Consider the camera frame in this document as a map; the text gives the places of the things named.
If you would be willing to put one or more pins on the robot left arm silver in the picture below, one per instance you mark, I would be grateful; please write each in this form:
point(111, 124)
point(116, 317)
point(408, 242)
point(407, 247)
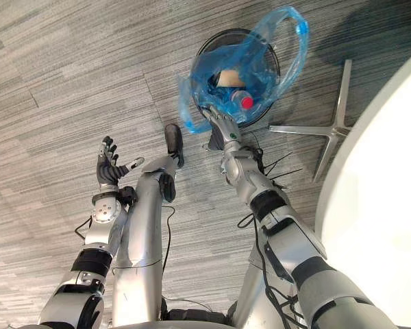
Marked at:
point(99, 233)

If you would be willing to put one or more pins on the plastic bottle with red cap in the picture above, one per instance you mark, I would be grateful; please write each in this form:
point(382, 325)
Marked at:
point(242, 99)

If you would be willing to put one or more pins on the robot left foot dark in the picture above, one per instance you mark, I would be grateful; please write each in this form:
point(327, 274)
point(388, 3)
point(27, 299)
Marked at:
point(173, 140)

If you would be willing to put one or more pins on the blue plastic trash bag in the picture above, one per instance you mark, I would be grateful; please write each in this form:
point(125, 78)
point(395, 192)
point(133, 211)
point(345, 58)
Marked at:
point(239, 68)

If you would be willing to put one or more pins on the small black round bin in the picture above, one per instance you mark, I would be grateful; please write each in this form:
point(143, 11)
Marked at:
point(273, 61)

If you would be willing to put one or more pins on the robot right leg silver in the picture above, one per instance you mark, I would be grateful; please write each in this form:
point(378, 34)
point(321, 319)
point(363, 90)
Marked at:
point(253, 294)

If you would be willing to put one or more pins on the robot right arm silver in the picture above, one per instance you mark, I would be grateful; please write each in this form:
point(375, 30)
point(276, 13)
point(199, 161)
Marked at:
point(294, 246)

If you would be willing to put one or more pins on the brown cardboard piece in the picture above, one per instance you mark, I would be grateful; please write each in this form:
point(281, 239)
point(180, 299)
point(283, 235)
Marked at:
point(230, 79)

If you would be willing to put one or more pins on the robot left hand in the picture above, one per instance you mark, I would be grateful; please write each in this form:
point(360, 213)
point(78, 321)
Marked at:
point(107, 171)

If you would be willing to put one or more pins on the silver metal table base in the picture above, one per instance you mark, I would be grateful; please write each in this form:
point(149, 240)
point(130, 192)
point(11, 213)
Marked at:
point(335, 127)

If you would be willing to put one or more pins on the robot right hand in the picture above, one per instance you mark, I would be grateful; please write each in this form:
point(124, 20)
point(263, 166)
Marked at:
point(226, 128)

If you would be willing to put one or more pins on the robot left leg silver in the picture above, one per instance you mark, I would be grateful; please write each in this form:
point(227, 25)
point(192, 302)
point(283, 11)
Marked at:
point(144, 240)

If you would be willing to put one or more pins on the robot leg silver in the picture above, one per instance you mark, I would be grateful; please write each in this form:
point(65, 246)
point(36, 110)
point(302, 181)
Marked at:
point(144, 240)
point(253, 294)

